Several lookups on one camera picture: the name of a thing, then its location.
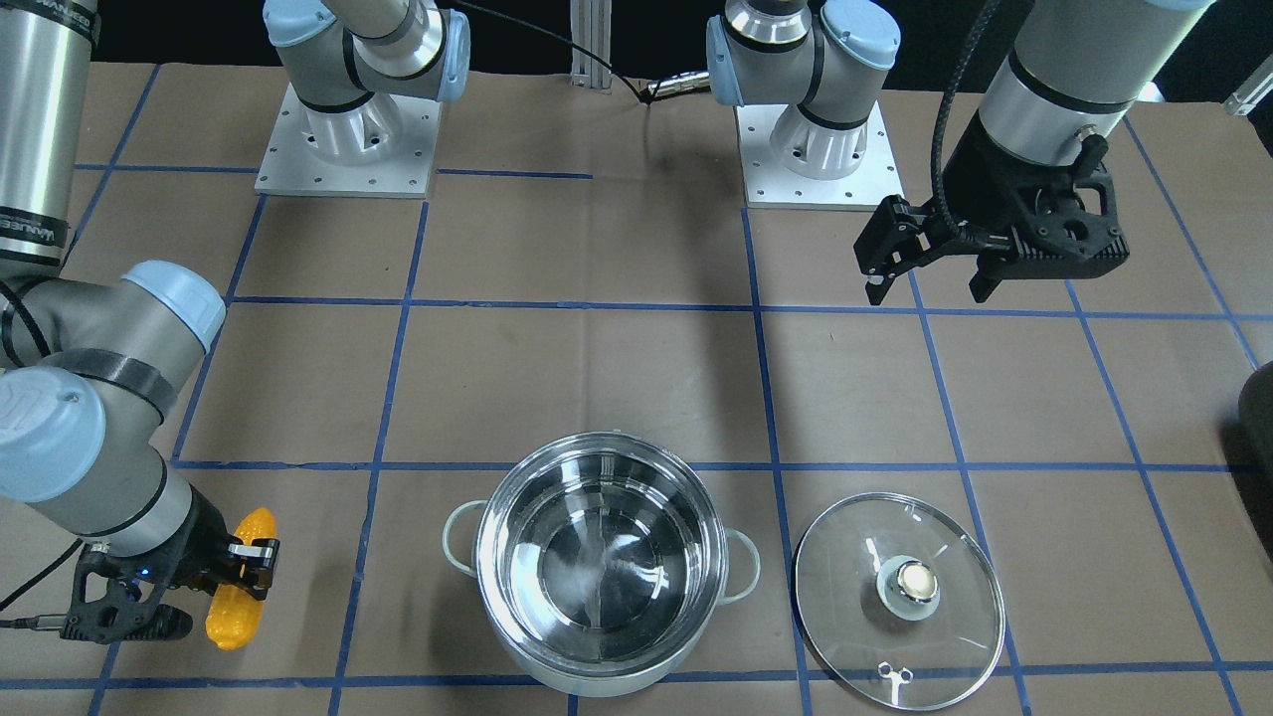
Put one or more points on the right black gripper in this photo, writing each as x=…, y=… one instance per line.
x=202, y=537

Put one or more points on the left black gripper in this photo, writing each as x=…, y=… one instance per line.
x=976, y=185

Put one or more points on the yellow corn cob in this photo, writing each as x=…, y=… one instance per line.
x=234, y=617

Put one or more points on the glass pot lid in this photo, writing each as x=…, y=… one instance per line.
x=899, y=601

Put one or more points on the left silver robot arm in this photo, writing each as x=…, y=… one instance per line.
x=1074, y=67

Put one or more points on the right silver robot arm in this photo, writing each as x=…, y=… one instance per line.
x=91, y=371

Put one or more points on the pale green electric pot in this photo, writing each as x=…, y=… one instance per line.
x=600, y=559

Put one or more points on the brown paper table cover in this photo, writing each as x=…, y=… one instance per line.
x=585, y=263

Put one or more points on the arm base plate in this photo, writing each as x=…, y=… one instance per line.
x=382, y=149
x=790, y=163

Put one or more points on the aluminium frame post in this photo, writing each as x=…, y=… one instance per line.
x=590, y=29

